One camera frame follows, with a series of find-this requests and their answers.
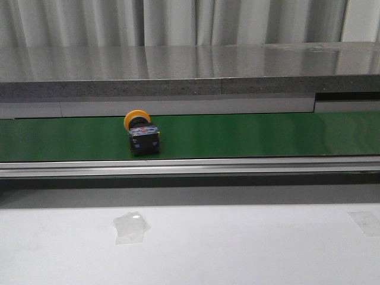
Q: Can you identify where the yellow push button switch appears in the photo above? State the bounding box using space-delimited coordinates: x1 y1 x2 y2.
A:
123 109 160 156

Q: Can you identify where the clear tape patch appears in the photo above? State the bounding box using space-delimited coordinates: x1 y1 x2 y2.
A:
113 211 151 245

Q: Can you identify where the green conveyor belt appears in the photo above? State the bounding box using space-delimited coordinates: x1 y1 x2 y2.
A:
1 112 379 162

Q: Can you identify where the grey stone countertop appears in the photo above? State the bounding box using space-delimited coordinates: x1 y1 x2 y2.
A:
1 42 379 103

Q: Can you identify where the clear tape strip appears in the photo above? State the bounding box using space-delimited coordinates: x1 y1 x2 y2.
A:
348 211 380 237

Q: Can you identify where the white pleated curtain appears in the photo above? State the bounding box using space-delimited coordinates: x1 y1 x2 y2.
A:
1 1 379 48

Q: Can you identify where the aluminium conveyor side rail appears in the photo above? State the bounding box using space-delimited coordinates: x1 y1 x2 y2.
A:
1 156 379 179

